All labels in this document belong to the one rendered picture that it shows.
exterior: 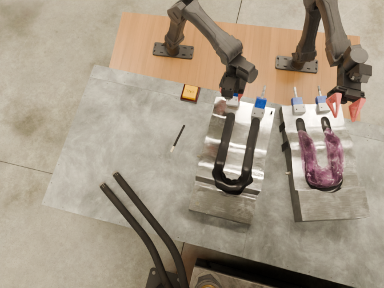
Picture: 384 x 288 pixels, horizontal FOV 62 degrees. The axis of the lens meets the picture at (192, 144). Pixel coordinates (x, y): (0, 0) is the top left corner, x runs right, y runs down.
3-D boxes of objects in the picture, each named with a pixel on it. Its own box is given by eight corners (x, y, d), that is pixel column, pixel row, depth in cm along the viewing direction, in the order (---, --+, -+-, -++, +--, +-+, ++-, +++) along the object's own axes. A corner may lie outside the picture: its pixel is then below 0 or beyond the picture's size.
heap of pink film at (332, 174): (293, 130, 139) (298, 123, 131) (334, 127, 138) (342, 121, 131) (302, 190, 131) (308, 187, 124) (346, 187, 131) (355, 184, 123)
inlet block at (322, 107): (311, 88, 147) (315, 83, 142) (322, 88, 147) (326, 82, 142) (315, 115, 143) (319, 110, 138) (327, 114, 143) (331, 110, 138)
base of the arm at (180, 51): (191, 50, 149) (194, 37, 151) (149, 46, 151) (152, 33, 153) (192, 59, 157) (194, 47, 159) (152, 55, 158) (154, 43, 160)
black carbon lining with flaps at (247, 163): (226, 113, 141) (227, 104, 132) (262, 121, 139) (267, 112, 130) (207, 190, 131) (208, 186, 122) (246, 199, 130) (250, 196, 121)
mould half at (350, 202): (278, 110, 148) (284, 100, 137) (335, 107, 147) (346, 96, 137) (294, 222, 133) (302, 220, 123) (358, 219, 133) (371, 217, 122)
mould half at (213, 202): (215, 104, 150) (216, 91, 137) (271, 116, 147) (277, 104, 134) (188, 210, 136) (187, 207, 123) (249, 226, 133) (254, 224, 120)
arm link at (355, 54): (376, 60, 101) (363, 28, 105) (350, 64, 101) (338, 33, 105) (359, 78, 112) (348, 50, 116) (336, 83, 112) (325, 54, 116)
